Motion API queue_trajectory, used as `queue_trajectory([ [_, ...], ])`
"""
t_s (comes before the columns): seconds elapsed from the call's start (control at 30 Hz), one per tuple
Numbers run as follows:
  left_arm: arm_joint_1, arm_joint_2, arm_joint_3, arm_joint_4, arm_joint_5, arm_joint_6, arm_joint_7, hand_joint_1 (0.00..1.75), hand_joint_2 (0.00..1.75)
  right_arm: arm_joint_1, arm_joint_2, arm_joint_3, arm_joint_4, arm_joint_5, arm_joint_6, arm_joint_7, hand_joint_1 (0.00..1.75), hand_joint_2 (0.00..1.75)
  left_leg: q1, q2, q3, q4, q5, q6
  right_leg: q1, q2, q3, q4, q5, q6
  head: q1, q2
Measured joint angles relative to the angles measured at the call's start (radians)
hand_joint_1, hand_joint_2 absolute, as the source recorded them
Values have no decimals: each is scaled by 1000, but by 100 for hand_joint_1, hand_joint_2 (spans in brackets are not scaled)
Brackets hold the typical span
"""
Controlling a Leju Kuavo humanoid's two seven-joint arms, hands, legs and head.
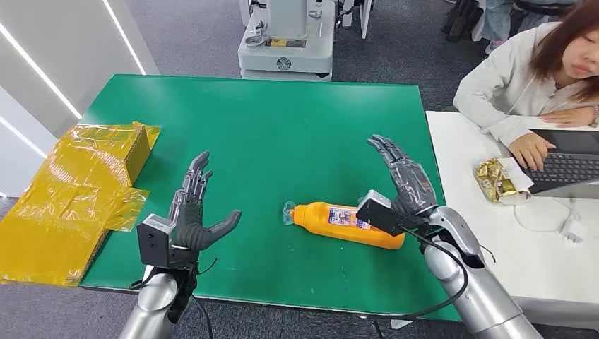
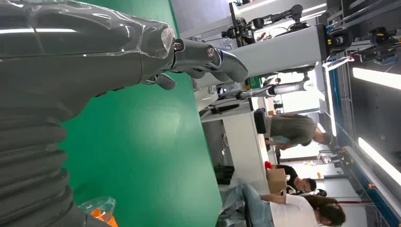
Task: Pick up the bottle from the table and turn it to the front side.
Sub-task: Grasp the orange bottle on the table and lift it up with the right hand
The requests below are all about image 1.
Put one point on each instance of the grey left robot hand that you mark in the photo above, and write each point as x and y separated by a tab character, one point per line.
189	224

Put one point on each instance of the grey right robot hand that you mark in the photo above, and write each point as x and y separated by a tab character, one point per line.
414	187

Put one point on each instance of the person's left hand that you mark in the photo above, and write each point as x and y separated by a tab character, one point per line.
571	117

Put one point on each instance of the person's right hand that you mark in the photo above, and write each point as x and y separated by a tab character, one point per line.
531	149

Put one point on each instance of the orange plastic bottle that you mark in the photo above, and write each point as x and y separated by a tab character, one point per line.
318	223

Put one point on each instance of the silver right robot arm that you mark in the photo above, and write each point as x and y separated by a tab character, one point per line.
482	299

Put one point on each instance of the white robot base with column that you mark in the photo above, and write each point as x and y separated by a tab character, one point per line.
285	56

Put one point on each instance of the dark laptop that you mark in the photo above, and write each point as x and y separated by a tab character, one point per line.
571	163

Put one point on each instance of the golden foil snack pack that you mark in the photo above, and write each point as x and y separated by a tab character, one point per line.
496	180

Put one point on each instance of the person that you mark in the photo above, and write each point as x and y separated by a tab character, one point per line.
505	84
500	18

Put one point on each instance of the yellow film wrapped cardboard box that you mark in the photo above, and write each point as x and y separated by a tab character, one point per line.
61	206

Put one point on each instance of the white paper scrap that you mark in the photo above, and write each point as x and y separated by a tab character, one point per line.
400	324

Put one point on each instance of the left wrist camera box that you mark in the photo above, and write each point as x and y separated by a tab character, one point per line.
152	241

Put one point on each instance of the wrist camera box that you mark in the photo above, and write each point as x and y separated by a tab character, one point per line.
381	215
152	241

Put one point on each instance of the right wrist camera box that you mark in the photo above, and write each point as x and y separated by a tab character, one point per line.
381	215

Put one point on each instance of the white furniture frame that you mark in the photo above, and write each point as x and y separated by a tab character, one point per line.
365	16

